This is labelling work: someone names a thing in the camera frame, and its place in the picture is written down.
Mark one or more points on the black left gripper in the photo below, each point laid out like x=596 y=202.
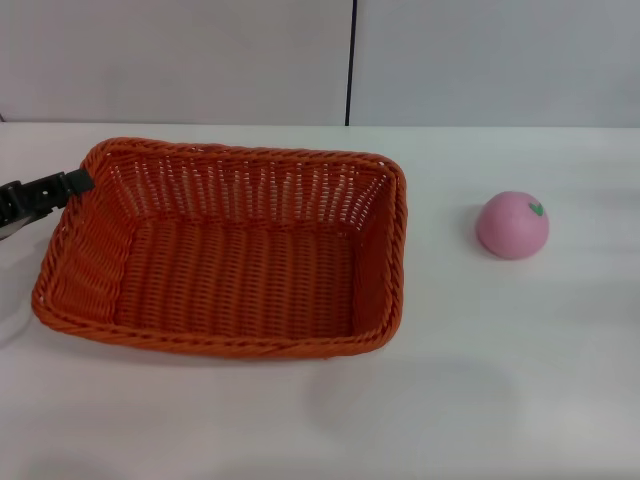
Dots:
x=27 y=202

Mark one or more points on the orange woven rectangular basket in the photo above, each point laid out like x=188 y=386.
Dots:
x=235 y=270

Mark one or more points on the pink toy peach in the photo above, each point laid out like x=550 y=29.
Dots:
x=511 y=226

